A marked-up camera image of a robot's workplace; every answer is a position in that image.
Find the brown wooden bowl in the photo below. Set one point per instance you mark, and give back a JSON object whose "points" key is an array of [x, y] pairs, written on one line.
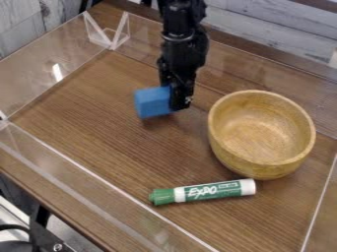
{"points": [[261, 134]]}

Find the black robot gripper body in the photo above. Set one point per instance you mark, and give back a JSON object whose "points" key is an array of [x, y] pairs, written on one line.
{"points": [[185, 55]]}

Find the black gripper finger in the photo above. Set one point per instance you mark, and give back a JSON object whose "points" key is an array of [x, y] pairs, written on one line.
{"points": [[165, 73], [181, 95]]}

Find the clear acrylic tray wall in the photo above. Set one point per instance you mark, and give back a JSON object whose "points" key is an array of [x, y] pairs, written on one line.
{"points": [[89, 159]]}

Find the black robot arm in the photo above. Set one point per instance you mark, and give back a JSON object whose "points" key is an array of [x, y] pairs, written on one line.
{"points": [[182, 16]]}

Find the black metal bracket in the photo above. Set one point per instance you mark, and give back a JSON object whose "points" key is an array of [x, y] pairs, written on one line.
{"points": [[46, 241]]}

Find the blue foam block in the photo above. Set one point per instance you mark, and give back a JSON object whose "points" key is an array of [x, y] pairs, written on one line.
{"points": [[153, 102]]}

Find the green Expo marker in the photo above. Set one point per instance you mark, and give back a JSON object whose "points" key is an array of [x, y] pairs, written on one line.
{"points": [[209, 191]]}

